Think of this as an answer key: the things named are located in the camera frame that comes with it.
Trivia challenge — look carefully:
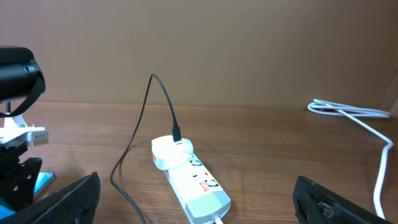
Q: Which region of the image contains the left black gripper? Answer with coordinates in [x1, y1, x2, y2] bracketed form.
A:
[1, 141, 42, 211]

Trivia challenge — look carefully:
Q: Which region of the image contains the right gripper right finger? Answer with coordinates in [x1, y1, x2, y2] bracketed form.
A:
[293, 176, 391, 224]

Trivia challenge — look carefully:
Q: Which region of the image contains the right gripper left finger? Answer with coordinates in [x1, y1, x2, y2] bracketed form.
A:
[1, 172, 101, 224]

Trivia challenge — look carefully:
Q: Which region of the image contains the turquoise screen smartphone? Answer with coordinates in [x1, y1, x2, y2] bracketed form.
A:
[1, 172, 55, 219]

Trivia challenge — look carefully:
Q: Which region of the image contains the black charging cable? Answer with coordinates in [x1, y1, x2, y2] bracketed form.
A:
[109, 73, 183, 224]

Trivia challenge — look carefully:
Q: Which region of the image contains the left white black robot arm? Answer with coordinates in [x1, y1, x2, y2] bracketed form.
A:
[1, 46, 49, 212]

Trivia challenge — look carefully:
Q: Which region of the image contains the white USB charger adapter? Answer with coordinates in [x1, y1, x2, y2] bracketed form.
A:
[151, 135, 193, 170]

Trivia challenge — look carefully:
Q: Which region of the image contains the white power strip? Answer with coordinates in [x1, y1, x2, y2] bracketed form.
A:
[164, 155, 231, 224]

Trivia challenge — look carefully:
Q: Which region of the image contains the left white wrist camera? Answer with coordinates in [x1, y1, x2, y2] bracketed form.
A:
[1, 114, 49, 146]

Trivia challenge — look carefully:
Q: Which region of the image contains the white power strip cord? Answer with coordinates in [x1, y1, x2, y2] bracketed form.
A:
[307, 98, 394, 220]

